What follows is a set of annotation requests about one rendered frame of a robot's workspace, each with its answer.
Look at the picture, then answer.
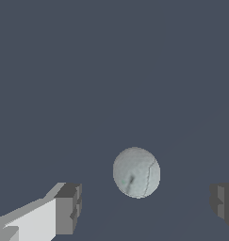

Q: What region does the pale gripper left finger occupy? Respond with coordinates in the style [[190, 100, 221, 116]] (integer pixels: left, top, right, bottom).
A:
[[0, 182, 83, 241]]

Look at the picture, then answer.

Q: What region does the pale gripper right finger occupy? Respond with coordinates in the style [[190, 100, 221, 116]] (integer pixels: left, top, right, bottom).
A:
[[208, 182, 229, 233]]

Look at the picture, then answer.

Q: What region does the pale grey ball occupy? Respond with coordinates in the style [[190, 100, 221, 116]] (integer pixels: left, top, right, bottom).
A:
[[112, 146, 161, 200]]

